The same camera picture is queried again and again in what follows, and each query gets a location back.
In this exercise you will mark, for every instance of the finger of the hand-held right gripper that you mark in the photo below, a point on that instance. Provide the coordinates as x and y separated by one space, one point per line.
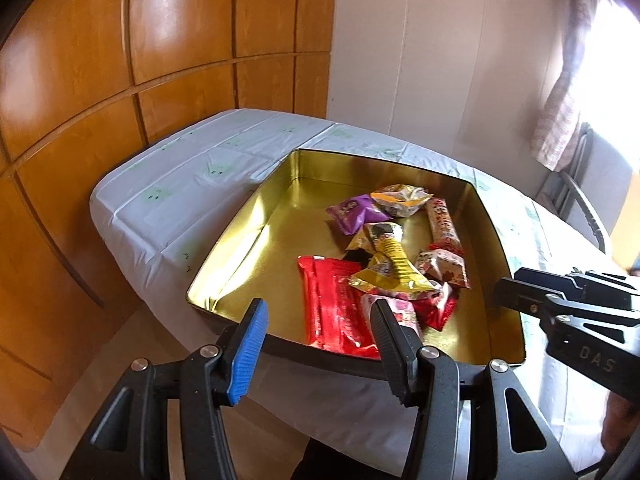
550 282
520 297

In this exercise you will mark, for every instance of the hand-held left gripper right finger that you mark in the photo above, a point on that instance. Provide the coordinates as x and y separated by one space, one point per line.
389 347

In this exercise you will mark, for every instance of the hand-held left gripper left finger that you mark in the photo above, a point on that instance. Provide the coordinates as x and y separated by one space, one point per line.
247 360

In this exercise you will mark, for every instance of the pink and white snack packet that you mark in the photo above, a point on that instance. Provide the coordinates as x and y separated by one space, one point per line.
400 312

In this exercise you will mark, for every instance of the red foil snack packet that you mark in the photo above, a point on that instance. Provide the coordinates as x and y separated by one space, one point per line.
440 310

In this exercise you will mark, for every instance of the large red snack packet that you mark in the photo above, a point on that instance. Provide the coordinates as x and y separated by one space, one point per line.
332 305

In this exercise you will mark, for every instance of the yellow striped snack packet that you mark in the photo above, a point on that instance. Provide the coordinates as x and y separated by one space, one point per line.
392 270

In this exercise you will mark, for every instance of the gold tin box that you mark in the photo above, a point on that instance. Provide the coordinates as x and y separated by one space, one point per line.
280 260

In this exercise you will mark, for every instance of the brown and yellow snack packet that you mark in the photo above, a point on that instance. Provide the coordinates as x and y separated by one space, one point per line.
380 234

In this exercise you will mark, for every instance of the purple snack packet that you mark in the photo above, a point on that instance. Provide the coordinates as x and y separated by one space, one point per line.
352 212

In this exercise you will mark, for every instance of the yellow and orange snack packet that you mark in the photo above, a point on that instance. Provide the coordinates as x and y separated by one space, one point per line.
400 199

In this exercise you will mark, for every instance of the person's right hand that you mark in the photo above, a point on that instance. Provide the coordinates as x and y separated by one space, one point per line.
617 425

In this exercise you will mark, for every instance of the beige and red snack packet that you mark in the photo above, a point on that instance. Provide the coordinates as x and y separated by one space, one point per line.
447 265

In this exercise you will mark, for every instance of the colourful cloth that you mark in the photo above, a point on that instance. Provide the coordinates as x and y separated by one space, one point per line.
636 264

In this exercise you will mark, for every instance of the long orange snack bar packet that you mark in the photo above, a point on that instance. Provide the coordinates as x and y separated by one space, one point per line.
442 225

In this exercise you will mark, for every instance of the grey metal chair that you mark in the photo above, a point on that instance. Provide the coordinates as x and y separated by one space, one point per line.
595 185

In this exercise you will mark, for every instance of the patterned curtain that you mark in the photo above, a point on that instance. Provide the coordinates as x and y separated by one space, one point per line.
562 110

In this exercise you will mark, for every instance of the white printed tablecloth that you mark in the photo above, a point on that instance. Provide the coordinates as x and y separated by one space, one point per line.
200 160

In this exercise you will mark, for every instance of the wooden wardrobe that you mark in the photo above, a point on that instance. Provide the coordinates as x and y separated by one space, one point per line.
100 60

